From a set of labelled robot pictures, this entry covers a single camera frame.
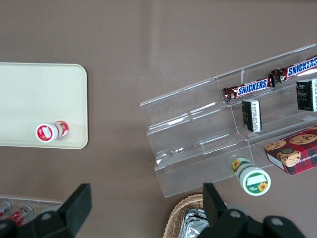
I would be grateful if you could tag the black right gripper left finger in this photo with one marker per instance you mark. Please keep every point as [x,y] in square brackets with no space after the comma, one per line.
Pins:
[74,208]

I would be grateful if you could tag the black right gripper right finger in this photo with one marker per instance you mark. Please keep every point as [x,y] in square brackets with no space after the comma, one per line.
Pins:
[214,208]

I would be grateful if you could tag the light wicker basket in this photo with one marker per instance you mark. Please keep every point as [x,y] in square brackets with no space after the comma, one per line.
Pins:
[177,218]

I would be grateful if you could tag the beige plastic tray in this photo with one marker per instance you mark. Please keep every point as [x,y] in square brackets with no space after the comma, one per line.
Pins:
[37,99]

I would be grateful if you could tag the clear acrylic bottle stand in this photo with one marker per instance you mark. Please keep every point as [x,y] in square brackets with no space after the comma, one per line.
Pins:
[49,202]

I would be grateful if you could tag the silver foil container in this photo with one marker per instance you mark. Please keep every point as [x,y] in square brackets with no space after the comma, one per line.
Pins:
[193,226]

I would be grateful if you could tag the green sunflower yogurt cup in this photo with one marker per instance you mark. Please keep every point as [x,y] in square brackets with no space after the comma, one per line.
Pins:
[255,182]

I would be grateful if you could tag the clear acrylic step stand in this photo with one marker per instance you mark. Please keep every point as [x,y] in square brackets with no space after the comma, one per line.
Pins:
[198,138]

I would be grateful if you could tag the red capped yogurt cup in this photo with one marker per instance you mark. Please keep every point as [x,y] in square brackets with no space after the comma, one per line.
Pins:
[47,132]

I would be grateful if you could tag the red tartan cookie box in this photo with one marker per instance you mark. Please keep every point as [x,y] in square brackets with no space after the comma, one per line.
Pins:
[294,153]

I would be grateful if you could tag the small black snack box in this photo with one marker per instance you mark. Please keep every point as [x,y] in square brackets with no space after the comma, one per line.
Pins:
[305,95]
[251,115]

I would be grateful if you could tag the Snickers chocolate bar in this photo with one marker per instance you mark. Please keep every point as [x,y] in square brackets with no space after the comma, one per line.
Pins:
[250,88]
[297,70]

